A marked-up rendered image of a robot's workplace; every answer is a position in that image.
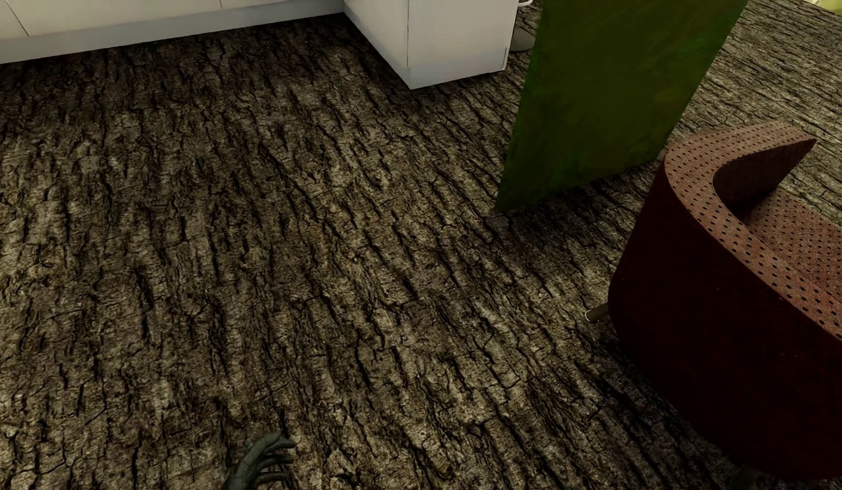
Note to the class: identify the green flat panel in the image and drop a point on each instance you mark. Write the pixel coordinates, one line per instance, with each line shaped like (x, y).
(598, 95)

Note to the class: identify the white cabinet unit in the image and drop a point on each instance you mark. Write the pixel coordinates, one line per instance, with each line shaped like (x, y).
(421, 34)

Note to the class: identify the white chair base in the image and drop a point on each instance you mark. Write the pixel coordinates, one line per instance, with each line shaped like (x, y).
(523, 34)

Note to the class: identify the dark red perforated armchair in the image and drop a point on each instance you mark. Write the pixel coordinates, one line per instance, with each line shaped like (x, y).
(727, 306)

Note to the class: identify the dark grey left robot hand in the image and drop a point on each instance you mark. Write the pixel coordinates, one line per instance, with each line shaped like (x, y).
(261, 463)

